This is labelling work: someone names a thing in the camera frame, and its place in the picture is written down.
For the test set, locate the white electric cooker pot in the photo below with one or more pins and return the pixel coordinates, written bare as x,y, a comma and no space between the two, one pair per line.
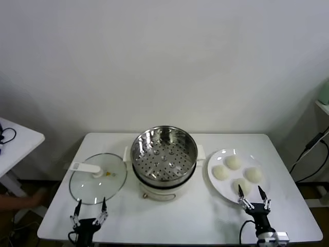
159,191

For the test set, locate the pale green container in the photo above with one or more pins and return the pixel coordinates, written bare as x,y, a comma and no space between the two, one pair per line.
325,92

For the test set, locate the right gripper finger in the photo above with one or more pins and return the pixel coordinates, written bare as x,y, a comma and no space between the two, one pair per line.
242,196
264,196

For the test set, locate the white floor stand base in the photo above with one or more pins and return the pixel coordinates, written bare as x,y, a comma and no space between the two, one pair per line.
321,203

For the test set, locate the white round plate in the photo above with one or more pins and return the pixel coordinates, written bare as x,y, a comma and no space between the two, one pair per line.
246,159

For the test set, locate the perforated steel steamer basket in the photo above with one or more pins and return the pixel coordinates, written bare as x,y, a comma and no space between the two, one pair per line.
154,144

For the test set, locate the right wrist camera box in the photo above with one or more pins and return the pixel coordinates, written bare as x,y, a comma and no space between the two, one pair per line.
281,236

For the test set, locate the white shelf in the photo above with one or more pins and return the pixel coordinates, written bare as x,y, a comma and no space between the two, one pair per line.
324,107

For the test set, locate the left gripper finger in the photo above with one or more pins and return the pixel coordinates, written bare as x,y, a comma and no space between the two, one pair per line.
76,213
103,208

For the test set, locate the bare person forearm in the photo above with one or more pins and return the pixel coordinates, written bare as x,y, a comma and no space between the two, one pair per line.
15,202

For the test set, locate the white steamed baozi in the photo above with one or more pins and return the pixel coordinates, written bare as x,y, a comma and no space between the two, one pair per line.
248,186
233,162
254,175
220,172

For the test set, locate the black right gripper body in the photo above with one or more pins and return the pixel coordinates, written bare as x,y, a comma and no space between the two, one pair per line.
260,214

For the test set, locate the white side table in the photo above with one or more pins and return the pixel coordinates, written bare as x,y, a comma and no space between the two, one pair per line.
23,144

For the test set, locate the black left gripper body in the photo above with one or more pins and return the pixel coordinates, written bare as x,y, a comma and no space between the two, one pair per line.
86,226

